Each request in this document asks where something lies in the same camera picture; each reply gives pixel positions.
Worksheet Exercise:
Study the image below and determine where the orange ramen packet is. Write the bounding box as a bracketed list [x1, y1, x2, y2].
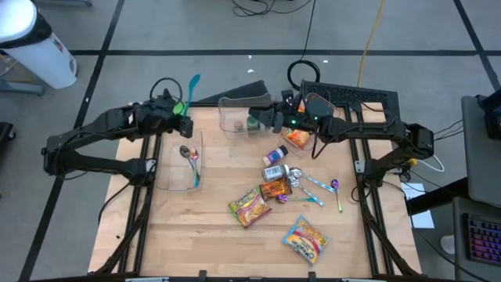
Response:
[281, 128, 312, 151]

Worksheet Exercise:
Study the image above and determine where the backlit keyboard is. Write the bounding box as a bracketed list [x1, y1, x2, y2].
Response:
[463, 213, 501, 267]

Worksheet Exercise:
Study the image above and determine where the white cable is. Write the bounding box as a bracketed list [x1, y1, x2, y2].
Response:
[410, 154, 446, 173]

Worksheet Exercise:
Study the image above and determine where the purple spoon green handle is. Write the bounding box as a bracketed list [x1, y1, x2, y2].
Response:
[330, 178, 344, 215]

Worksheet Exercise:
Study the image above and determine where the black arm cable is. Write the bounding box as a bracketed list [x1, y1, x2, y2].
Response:
[149, 77, 185, 101]

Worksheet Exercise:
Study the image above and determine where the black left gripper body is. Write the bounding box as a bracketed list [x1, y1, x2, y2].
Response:
[135, 97, 183, 135]

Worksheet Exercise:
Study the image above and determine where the clear plastic bin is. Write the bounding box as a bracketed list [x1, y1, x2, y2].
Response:
[218, 92, 276, 141]
[278, 92, 345, 157]
[155, 131, 205, 193]

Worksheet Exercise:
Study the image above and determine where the grey metal stand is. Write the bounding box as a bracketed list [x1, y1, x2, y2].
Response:
[0, 52, 50, 97]

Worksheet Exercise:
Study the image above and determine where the silver label spice jar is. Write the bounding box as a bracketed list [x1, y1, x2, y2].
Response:
[261, 163, 290, 181]

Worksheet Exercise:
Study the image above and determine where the lime chili shrimp ramen packet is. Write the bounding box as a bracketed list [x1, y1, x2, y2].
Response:
[228, 188, 272, 229]

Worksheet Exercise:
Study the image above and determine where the white trash bin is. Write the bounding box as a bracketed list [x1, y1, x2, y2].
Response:
[0, 0, 78, 90]

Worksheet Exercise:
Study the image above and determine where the black cable bundle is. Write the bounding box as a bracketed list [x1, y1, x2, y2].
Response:
[232, 0, 314, 17]

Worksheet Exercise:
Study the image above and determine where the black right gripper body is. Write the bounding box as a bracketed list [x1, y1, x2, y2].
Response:
[273, 105, 314, 132]

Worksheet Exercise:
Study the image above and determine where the black desk device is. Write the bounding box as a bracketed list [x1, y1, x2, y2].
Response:
[475, 89, 501, 141]

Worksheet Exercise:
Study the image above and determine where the black metal spoon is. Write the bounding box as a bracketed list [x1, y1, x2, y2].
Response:
[178, 144, 196, 175]

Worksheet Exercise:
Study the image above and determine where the dark orange snack packet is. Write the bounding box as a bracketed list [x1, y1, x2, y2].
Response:
[257, 179, 294, 201]

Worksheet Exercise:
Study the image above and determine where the purple spoon teal handle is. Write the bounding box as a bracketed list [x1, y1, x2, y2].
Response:
[275, 194, 318, 204]

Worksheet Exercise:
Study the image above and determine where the silver foil item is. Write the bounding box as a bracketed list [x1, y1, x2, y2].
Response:
[287, 176, 326, 208]

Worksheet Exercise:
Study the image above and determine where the blue beef ramen packet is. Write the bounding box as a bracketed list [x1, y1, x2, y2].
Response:
[282, 214, 330, 266]

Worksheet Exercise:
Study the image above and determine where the black floor object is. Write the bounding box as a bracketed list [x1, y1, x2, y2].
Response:
[0, 121, 16, 152]

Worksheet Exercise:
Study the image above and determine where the blue label spice jar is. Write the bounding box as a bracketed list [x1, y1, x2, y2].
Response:
[261, 145, 290, 167]

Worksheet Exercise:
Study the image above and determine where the black flat panel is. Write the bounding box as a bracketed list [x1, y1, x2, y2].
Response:
[198, 80, 272, 103]

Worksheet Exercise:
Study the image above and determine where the yellow cable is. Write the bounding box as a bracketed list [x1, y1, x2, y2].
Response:
[356, 0, 387, 88]

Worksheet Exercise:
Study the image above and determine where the black coiled cable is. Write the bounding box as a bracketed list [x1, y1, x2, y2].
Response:
[287, 0, 322, 92]

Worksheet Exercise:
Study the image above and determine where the white paper sheet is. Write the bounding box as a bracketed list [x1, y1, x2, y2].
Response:
[401, 182, 435, 230]

